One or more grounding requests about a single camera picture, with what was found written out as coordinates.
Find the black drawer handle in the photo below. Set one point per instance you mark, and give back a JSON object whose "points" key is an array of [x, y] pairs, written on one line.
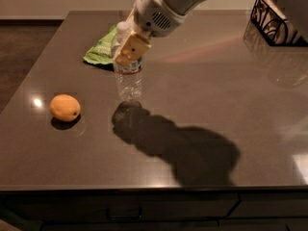
{"points": [[123, 213]]}

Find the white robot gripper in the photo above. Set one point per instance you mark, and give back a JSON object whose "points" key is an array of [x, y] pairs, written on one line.
{"points": [[150, 13]]}

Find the black wire basket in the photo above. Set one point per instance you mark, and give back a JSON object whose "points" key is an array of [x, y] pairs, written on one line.
{"points": [[274, 26]]}

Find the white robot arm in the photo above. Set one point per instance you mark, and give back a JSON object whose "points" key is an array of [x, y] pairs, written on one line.
{"points": [[295, 10]]}

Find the orange fruit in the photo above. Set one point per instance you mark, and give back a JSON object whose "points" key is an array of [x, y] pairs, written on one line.
{"points": [[65, 107]]}

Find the clear plastic water bottle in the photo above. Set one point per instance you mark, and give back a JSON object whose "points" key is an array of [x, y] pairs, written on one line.
{"points": [[128, 78]]}

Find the green chip bag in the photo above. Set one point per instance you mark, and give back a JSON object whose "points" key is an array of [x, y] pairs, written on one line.
{"points": [[101, 52]]}

